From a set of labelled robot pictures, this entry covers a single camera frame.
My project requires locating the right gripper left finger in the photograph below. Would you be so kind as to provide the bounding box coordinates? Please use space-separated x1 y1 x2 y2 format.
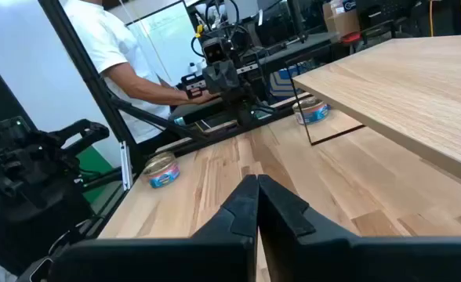
48 174 260 282

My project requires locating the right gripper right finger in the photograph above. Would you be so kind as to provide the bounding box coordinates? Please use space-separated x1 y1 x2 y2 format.
256 174 461 282

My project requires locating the silver lid seafood can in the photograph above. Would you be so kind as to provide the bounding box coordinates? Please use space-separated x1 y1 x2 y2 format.
292 96 331 126

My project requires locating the gold lid seafood can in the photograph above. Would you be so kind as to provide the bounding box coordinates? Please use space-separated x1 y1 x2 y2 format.
142 151 181 190

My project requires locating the wooden shelf with black legs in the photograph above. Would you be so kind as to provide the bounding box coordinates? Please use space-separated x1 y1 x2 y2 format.
285 34 461 220

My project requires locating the person's hand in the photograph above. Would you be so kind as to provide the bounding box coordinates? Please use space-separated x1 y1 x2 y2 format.
189 89 220 106

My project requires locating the grey desk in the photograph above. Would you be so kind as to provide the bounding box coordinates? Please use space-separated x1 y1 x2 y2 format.
167 96 226 122

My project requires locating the blue white striped object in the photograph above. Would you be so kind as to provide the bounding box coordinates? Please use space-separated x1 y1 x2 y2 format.
269 64 314 99

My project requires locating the whiteboard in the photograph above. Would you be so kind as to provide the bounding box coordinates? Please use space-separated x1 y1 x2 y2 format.
126 0 200 85

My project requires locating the dark background workbench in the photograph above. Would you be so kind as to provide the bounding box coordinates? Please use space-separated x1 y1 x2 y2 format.
249 31 341 75

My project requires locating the person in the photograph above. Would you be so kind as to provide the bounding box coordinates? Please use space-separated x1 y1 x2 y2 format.
60 0 220 144

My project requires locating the cardboard box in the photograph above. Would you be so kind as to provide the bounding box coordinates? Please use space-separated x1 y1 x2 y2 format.
322 0 361 38

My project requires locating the red stool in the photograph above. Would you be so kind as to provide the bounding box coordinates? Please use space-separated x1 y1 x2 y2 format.
339 31 363 46

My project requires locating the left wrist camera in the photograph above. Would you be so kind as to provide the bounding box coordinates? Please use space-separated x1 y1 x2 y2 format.
201 37 231 63

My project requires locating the silver frame bracket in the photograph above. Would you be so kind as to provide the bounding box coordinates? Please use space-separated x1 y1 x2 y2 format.
118 140 134 192

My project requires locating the black device with handle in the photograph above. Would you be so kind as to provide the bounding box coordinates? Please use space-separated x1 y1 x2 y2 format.
0 46 111 275

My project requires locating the yellow background cable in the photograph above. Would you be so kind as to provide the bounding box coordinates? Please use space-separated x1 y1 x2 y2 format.
427 0 435 37

